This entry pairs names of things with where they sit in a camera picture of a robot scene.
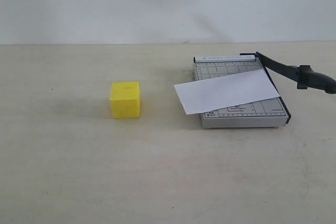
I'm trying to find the yellow foam cube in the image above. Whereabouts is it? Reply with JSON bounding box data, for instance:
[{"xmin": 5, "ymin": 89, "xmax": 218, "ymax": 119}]
[{"xmin": 110, "ymin": 81, "xmax": 141, "ymax": 119}]

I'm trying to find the white paper sheet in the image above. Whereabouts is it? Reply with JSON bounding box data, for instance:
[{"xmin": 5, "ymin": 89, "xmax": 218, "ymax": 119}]
[{"xmin": 174, "ymin": 69, "xmax": 280, "ymax": 115}]

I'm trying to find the black cutter blade arm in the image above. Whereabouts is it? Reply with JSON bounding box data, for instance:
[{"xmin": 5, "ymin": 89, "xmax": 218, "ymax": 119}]
[{"xmin": 255, "ymin": 52, "xmax": 335, "ymax": 94}]

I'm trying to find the grey paper cutter base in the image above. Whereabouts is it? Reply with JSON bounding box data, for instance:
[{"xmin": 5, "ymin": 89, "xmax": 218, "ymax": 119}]
[{"xmin": 193, "ymin": 53, "xmax": 291, "ymax": 129}]

